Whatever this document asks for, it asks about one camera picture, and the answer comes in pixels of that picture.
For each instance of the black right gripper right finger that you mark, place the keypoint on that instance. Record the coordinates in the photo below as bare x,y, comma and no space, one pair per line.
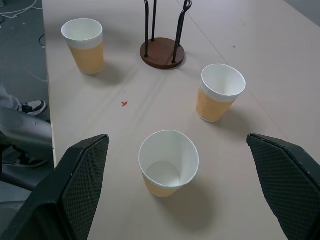
287,180

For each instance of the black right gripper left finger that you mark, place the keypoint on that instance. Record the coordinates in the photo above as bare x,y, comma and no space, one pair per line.
75,190

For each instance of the orange ribbed paper cup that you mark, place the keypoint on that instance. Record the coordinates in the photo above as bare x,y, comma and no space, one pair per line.
168,162
220,93
85,45

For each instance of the black and white sneaker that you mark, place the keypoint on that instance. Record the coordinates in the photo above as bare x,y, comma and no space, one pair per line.
30,162
33,107

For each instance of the small red mark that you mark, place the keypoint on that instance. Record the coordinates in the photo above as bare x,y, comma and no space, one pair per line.
124,104

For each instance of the grey trouser leg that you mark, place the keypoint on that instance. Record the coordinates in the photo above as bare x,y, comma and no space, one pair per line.
7,96

